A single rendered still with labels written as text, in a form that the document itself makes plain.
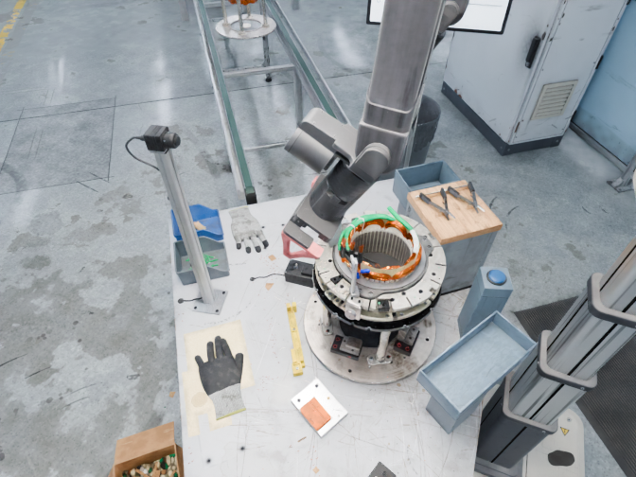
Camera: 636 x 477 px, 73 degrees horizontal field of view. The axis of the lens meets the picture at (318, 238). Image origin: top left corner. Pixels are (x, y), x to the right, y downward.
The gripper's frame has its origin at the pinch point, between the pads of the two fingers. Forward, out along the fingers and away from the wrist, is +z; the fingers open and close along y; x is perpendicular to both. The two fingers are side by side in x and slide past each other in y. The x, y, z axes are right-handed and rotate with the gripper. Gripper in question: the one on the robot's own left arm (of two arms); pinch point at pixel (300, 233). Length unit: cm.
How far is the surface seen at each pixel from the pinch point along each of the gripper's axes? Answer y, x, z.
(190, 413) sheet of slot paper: 17, 7, 64
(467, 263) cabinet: -47, 51, 24
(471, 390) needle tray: -2, 49, 12
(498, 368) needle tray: -9, 53, 10
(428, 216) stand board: -46, 31, 18
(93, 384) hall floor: 3, -24, 172
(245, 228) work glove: -45, -8, 71
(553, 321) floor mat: -109, 144, 75
